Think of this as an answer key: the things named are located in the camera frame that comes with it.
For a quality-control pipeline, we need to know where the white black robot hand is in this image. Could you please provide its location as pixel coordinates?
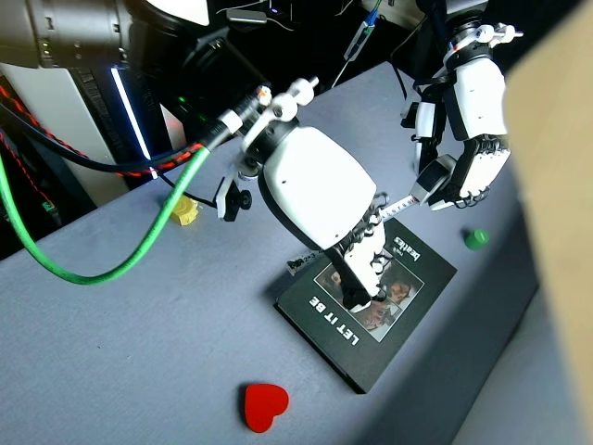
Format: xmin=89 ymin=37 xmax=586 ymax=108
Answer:
xmin=426 ymin=57 xmax=513 ymax=212
xmin=256 ymin=125 xmax=395 ymax=319

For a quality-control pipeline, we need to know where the grey black tape measure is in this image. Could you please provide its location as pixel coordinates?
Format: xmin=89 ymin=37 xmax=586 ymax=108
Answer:
xmin=285 ymin=155 xmax=459 ymax=275

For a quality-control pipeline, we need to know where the black hardcover book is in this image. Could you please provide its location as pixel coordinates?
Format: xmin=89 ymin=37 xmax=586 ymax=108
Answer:
xmin=272 ymin=215 xmax=459 ymax=395

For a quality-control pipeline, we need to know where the tan cardboard box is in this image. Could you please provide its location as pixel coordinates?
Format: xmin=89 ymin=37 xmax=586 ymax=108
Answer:
xmin=502 ymin=0 xmax=593 ymax=445

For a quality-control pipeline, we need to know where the yellow toy block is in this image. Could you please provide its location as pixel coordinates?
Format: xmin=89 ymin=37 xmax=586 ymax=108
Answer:
xmin=169 ymin=194 xmax=200 ymax=227

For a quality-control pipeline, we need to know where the green cylinder block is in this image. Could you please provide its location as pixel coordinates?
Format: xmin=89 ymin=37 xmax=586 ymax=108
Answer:
xmin=462 ymin=227 xmax=491 ymax=251

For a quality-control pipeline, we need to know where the red heart block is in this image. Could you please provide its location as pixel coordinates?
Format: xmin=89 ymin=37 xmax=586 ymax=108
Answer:
xmin=240 ymin=382 xmax=291 ymax=435

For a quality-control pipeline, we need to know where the grey tablecloth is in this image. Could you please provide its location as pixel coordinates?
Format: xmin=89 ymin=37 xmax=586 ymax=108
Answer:
xmin=0 ymin=59 xmax=543 ymax=445

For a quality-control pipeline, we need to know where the white cabinet with light strip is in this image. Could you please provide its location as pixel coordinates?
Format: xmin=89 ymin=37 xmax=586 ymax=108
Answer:
xmin=0 ymin=62 xmax=158 ymax=208

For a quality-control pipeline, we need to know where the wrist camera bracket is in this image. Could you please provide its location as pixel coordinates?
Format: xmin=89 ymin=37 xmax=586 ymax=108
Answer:
xmin=215 ymin=174 xmax=255 ymax=223
xmin=400 ymin=99 xmax=439 ymax=141

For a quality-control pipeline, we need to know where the white blue plug cable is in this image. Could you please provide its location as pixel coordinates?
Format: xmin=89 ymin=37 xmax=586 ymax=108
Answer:
xmin=331 ymin=0 xmax=384 ymax=89

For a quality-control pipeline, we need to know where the red black braided cable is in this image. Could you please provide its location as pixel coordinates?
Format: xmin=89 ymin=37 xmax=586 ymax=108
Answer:
xmin=0 ymin=87 xmax=208 ymax=181

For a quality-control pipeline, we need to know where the green cable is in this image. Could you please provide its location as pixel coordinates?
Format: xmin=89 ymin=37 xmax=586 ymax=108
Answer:
xmin=0 ymin=143 xmax=214 ymax=286

